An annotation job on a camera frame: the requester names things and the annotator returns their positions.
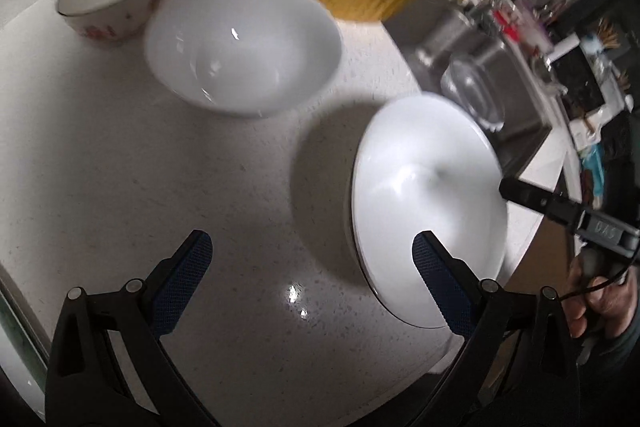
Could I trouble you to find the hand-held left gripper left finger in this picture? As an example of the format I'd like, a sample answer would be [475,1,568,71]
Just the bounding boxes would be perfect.
[45,229,221,427]

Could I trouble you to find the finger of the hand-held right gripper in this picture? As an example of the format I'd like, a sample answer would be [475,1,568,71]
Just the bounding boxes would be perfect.
[499,178,584,229]

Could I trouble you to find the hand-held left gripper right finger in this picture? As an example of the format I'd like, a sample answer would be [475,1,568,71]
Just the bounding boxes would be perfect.
[405,230,586,427]

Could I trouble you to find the white bowl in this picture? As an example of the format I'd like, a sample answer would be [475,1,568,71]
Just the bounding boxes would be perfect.
[145,0,344,118]
[352,92,509,293]

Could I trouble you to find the person's right forearm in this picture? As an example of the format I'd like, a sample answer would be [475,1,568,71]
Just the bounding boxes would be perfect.
[575,324,640,408]

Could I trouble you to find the person's right hand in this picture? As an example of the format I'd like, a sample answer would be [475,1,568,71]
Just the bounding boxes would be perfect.
[565,252,640,339]

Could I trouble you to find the clear glass bowl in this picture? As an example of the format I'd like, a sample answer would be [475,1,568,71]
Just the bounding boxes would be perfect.
[440,54,507,134]

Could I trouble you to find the white microwave oven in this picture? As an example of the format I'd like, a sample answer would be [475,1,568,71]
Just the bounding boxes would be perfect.
[547,34,637,120]

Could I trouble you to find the chopstick holder with chopsticks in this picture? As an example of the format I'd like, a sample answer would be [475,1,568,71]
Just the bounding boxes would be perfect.
[582,18,622,58]

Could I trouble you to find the stainless steel sink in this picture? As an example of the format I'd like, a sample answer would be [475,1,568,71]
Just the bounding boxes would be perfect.
[385,0,553,178]

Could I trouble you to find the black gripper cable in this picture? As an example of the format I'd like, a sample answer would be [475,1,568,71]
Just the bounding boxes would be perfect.
[559,252,640,304]

